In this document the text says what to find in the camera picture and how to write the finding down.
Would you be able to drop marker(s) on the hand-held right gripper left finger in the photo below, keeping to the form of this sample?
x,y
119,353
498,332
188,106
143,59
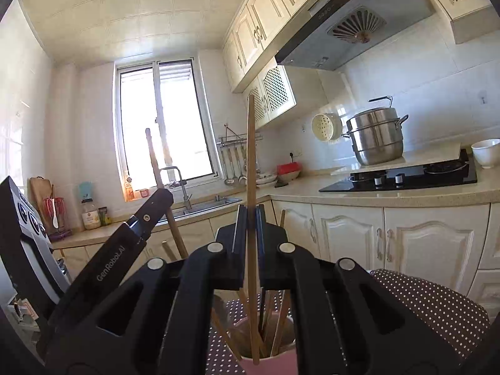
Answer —
x,y
241,234

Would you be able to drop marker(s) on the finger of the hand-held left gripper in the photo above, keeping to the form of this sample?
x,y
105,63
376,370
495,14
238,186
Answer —
x,y
156,207

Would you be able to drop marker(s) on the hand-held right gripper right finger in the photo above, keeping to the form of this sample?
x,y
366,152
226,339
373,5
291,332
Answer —
x,y
261,234

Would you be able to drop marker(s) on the pink utensil cup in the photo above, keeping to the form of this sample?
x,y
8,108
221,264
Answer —
x,y
273,365

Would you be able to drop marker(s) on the small pink cup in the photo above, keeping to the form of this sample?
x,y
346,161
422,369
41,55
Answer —
x,y
144,193

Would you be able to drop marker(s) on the chrome kitchen faucet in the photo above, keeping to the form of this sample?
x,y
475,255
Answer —
x,y
183,191

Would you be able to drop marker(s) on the orange bottle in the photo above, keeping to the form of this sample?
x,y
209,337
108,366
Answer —
x,y
129,190

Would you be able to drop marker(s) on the stainless steel sink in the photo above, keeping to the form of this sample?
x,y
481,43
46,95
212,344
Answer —
x,y
207,205

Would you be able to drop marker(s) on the wooden cutting board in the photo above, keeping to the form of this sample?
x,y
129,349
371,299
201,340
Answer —
x,y
39,191

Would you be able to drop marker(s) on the small green jar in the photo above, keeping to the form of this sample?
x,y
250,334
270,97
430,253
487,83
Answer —
x,y
102,216

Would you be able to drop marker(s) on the stack of white plates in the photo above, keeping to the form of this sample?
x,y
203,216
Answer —
x,y
266,179

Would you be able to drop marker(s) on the hanging metal ladle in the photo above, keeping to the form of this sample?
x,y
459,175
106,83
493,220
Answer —
x,y
229,175

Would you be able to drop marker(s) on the glass jar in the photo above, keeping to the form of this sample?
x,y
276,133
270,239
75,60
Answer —
x,y
92,216

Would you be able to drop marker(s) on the red bowl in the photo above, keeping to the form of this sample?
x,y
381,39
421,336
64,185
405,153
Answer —
x,y
289,170

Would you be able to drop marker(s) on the teal packet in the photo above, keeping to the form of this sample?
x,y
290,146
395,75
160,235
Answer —
x,y
86,189

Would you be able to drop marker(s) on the white framed window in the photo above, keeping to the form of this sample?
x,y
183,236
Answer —
x,y
136,125

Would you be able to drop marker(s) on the cream plastic colander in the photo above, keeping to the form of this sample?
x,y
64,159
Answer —
x,y
326,127

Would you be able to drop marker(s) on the stainless steel steamer pot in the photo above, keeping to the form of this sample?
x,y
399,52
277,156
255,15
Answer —
x,y
379,140

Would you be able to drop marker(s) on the black glass gas stove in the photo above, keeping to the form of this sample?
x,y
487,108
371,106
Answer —
x,y
410,177

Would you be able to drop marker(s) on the brown polka dot tablecloth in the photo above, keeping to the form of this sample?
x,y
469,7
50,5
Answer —
x,y
410,300

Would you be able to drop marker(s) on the cream kitchen base cabinets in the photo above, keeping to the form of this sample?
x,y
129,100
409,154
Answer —
x,y
429,242

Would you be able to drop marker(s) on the white bowl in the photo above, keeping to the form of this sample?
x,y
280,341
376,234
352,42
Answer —
x,y
486,154

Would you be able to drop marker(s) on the grey range hood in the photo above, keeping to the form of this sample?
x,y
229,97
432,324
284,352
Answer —
x,y
351,0

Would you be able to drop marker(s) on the wall socket with plug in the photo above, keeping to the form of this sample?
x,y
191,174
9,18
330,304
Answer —
x,y
295,155

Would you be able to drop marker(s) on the metal wall utensil rack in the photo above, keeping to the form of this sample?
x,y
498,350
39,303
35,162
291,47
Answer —
x,y
238,140

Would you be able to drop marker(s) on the cream wall cabinets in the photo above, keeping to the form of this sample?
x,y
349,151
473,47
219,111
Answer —
x,y
269,7

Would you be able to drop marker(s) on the wall hook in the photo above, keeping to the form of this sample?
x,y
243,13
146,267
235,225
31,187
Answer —
x,y
483,98

